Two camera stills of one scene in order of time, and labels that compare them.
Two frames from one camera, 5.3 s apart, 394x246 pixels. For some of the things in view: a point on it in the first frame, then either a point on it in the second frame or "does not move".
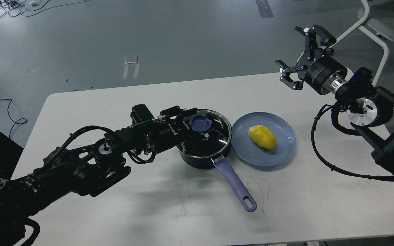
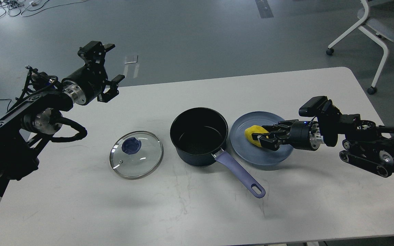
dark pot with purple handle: [243, 193] -> [199, 135]
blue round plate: [248, 150] does not move
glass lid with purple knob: [210, 134] -> [136, 155]
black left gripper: [169, 133] -> [85, 84]
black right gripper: [318, 67] -> [303, 135]
